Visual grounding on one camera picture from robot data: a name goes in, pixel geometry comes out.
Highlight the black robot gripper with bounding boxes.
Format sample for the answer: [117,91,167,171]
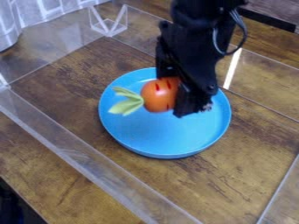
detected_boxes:
[155,0,247,118]

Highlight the orange toy carrot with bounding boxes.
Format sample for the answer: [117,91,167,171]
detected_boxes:
[108,77,180,116]

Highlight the blue round tray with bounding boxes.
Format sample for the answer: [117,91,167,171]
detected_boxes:
[97,67,231,159]

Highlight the black bar at back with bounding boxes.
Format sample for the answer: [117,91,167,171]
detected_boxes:
[237,8,296,33]

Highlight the grey white patterned curtain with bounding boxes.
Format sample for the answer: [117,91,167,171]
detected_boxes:
[0,0,109,52]

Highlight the clear acrylic enclosure wall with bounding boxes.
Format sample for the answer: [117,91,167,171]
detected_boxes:
[0,0,299,224]

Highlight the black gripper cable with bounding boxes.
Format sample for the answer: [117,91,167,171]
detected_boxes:
[211,8,248,56]

